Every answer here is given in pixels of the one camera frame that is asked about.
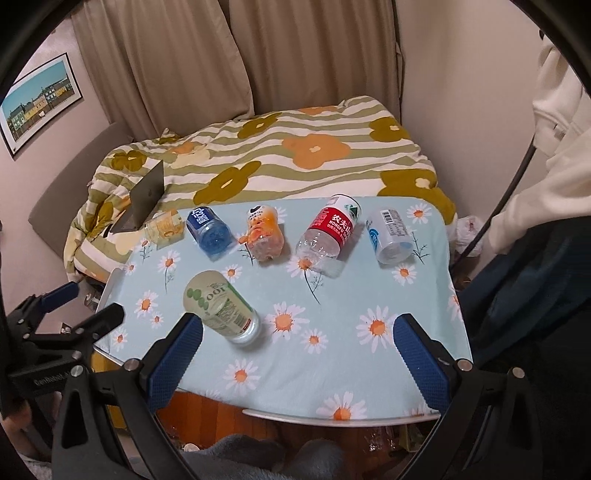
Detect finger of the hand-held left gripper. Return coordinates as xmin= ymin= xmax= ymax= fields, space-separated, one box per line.
xmin=6 ymin=281 xmax=80 ymax=334
xmin=51 ymin=303 xmax=126 ymax=354

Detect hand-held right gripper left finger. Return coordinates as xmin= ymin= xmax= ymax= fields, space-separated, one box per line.
xmin=52 ymin=312 xmax=204 ymax=480

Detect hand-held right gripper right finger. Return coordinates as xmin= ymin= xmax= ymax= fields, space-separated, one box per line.
xmin=394 ymin=312 xmax=551 ymax=480

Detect green label plastic bottle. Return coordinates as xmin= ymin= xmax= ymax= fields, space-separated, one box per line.
xmin=183 ymin=270 xmax=262 ymax=345

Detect person's left hand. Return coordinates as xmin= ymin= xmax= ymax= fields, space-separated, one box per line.
xmin=0 ymin=401 xmax=38 ymax=460

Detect grey upholstered headboard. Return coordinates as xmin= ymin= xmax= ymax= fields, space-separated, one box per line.
xmin=28 ymin=121 xmax=140 ymax=260

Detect daisy print blue tablecloth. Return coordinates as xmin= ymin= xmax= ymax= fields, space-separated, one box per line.
xmin=95 ymin=196 xmax=474 ymax=424

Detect yellow label plastic bottle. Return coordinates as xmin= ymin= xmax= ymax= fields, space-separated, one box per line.
xmin=144 ymin=209 xmax=182 ymax=244

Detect grey fleece pants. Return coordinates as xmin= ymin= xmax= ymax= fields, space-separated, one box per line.
xmin=179 ymin=433 xmax=354 ymax=480

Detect blue label plastic bottle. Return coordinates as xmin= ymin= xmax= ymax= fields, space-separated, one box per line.
xmin=186 ymin=205 xmax=234 ymax=257

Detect white label plastic bottle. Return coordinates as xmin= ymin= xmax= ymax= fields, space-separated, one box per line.
xmin=366 ymin=208 xmax=415 ymax=265

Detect grey laptop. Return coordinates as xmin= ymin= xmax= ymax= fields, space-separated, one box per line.
xmin=108 ymin=160 xmax=166 ymax=235

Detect dark blue garment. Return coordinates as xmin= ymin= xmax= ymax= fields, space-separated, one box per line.
xmin=456 ymin=220 xmax=591 ymax=372

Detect white plastic bag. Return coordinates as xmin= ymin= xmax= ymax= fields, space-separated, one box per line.
xmin=447 ymin=214 xmax=486 ymax=260

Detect orange label plastic bottle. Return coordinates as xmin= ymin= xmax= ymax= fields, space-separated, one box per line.
xmin=238 ymin=205 xmax=285 ymax=263

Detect red label plastic bottle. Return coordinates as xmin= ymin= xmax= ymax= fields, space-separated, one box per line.
xmin=295 ymin=194 xmax=361 ymax=278

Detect framed houses picture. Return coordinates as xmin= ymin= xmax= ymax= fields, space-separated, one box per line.
xmin=0 ymin=51 xmax=85 ymax=161

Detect striped floral blanket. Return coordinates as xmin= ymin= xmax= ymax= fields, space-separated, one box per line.
xmin=64 ymin=95 xmax=459 ymax=283

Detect white hanging garment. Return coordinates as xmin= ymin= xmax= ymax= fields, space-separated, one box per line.
xmin=488 ymin=36 xmax=591 ymax=256

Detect beige curtain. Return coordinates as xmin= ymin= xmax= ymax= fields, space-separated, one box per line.
xmin=228 ymin=0 xmax=403 ymax=121
xmin=71 ymin=0 xmax=256 ymax=140

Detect black cable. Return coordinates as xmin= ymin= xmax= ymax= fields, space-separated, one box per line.
xmin=451 ymin=141 xmax=540 ymax=267

